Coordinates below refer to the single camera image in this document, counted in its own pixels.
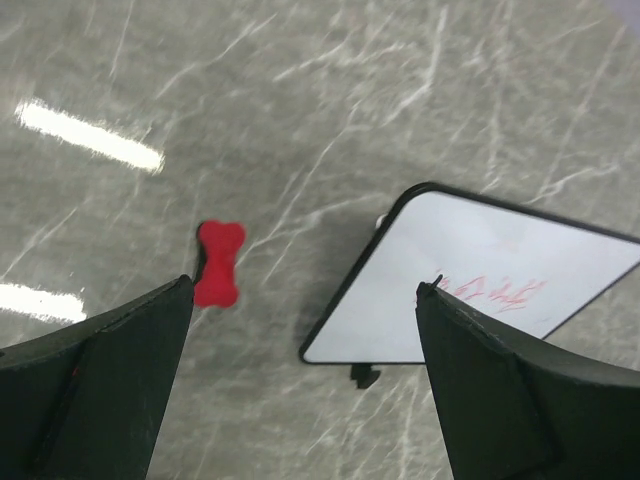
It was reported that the black-framed small whiteboard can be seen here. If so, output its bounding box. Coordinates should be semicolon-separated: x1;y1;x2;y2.
299;182;639;388

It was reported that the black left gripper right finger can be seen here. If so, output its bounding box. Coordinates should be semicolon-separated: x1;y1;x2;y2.
416;282;639;479

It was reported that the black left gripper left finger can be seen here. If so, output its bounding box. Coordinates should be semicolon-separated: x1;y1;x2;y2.
1;275;194;479

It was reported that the red bone-shaped eraser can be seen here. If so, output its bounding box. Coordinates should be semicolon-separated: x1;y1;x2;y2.
194;220;246;308

